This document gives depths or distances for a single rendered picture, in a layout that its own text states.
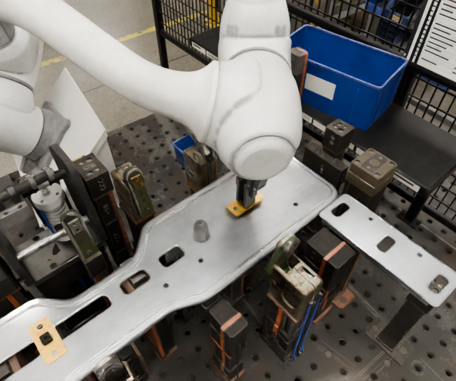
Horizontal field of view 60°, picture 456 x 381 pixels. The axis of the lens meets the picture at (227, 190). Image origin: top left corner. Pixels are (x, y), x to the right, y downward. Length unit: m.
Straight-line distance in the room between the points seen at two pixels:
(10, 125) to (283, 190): 0.74
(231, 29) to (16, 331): 0.63
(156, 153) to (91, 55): 0.96
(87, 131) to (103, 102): 1.83
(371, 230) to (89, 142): 0.75
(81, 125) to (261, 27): 0.75
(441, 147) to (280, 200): 0.43
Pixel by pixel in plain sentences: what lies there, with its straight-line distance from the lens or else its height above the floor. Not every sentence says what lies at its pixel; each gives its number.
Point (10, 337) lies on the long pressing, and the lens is 0.83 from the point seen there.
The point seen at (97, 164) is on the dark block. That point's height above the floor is 1.12.
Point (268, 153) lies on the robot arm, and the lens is 0.44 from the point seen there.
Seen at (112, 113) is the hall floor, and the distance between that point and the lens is 2.87.
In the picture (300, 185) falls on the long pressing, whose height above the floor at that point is 1.00.
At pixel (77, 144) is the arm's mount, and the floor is 0.94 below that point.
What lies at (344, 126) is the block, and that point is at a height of 1.08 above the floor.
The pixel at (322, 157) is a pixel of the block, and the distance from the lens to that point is 1.02.
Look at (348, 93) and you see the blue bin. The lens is 1.05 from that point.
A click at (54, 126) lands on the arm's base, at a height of 0.95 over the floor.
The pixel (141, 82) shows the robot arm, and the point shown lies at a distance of 0.49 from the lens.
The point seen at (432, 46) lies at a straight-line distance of 1.11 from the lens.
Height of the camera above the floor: 1.69
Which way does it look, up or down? 49 degrees down
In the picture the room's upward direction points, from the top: straight up
